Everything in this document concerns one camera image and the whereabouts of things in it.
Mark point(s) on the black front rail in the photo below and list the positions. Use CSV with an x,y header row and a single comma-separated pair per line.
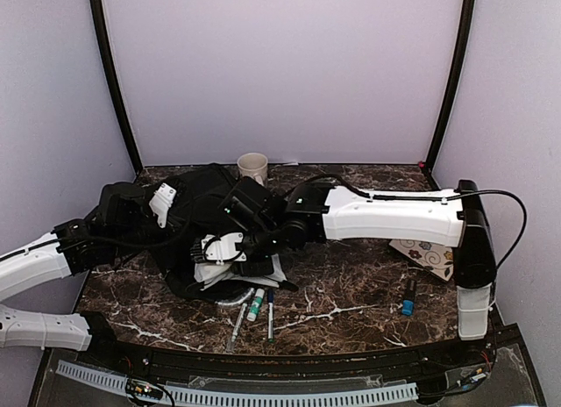
x,y
409,363

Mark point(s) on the cream ceramic mug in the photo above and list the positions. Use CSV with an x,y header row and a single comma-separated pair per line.
x,y
253,165

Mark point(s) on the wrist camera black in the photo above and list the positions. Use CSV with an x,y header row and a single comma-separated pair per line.
x,y
120,204
252,206

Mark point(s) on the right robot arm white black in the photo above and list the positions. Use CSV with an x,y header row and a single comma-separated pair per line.
x,y
318,211

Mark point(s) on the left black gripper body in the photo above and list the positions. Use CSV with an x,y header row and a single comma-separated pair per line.
x,y
117,243

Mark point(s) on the black student backpack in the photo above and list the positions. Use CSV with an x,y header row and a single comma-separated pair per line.
x,y
194,214

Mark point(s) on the blue cap black marker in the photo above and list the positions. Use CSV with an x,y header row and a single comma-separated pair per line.
x,y
408,300

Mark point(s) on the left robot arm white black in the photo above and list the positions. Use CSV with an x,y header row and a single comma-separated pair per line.
x,y
70,249

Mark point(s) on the white glue stick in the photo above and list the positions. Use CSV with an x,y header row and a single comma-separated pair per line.
x,y
255,305

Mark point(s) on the right black frame post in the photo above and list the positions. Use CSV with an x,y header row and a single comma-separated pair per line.
x,y
451,88

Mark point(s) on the floral square plate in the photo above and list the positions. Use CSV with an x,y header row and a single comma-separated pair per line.
x,y
430,257

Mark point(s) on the white clear pen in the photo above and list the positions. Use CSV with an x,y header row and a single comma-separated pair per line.
x,y
237,327

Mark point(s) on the blue cap white marker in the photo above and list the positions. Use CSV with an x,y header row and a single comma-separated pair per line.
x,y
270,315

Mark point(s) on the left black frame post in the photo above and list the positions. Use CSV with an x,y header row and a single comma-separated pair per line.
x,y
110,73

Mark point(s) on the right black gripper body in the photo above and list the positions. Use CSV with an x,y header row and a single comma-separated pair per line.
x,y
266,242

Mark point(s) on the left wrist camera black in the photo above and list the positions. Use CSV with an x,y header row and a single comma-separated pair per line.
x,y
120,204

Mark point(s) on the black frame post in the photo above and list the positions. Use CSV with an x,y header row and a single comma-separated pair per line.
x,y
110,73
451,88

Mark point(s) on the white cable duct strip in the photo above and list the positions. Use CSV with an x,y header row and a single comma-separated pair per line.
x,y
229,393

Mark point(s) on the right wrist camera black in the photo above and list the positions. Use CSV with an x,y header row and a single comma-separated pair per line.
x,y
252,206

